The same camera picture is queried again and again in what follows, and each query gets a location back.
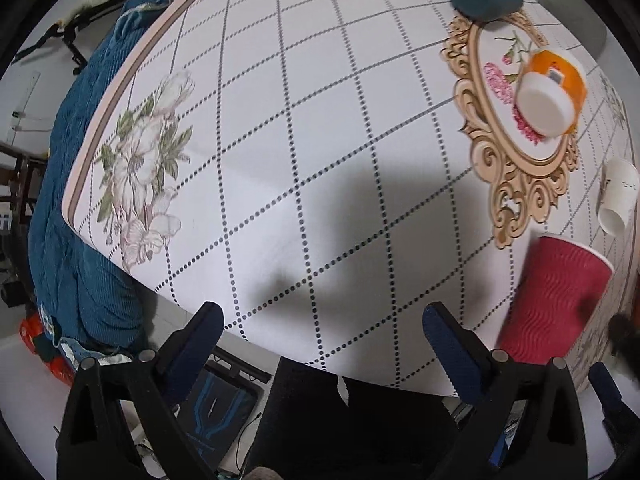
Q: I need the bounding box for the black and blue bag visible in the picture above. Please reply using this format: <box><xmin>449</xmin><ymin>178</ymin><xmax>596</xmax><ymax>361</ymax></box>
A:
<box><xmin>176</xmin><ymin>362</ymin><xmax>265</xmax><ymax>461</ymax></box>

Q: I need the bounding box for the blue corduroy blanket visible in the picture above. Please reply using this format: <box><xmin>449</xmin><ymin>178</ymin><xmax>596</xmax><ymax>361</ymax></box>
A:
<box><xmin>27</xmin><ymin>0</ymin><xmax>172</xmax><ymax>357</ymax></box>

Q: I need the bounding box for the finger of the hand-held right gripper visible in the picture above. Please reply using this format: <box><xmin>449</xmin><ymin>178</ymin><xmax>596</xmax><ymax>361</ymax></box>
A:
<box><xmin>587</xmin><ymin>361</ymin><xmax>627</xmax><ymax>428</ymax></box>

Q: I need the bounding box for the dark wooden chair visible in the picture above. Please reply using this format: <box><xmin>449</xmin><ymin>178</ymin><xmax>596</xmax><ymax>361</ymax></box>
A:
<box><xmin>0</xmin><ymin>141</ymin><xmax>48</xmax><ymax>233</ymax></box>

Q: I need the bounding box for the red ribbed paper cup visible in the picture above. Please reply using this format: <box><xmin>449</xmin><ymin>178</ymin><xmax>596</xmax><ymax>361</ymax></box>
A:
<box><xmin>495</xmin><ymin>233</ymin><xmax>615</xmax><ymax>367</ymax></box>

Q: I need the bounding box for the floral checked tablecloth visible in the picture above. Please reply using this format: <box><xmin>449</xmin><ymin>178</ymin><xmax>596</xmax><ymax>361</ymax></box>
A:
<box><xmin>60</xmin><ymin>0</ymin><xmax>637</xmax><ymax>401</ymax></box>

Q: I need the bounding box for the orange and white cup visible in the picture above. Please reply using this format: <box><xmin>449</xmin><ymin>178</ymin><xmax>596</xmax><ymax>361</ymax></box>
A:
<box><xmin>514</xmin><ymin>46</ymin><xmax>588</xmax><ymax>139</ymax></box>

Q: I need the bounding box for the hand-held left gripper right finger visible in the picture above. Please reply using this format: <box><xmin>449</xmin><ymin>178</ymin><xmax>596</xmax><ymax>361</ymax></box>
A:
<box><xmin>422</xmin><ymin>301</ymin><xmax>589</xmax><ymax>480</ymax></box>

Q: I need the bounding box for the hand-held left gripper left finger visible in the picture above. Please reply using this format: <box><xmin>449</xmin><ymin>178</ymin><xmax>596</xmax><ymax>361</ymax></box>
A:
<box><xmin>56</xmin><ymin>301</ymin><xmax>226</xmax><ymax>480</ymax></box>

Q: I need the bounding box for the black folding stand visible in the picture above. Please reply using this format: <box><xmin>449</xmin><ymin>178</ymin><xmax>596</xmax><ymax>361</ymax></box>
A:
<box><xmin>12</xmin><ymin>7</ymin><xmax>118</xmax><ymax>75</ymax></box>

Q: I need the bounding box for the red plastic bag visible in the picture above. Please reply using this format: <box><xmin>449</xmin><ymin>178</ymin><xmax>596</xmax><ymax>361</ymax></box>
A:
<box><xmin>19</xmin><ymin>316</ymin><xmax>76</xmax><ymax>386</ymax></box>

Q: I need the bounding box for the white paper cup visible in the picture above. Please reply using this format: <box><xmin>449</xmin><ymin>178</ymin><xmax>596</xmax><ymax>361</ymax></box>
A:
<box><xmin>597</xmin><ymin>157</ymin><xmax>640</xmax><ymax>235</ymax></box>

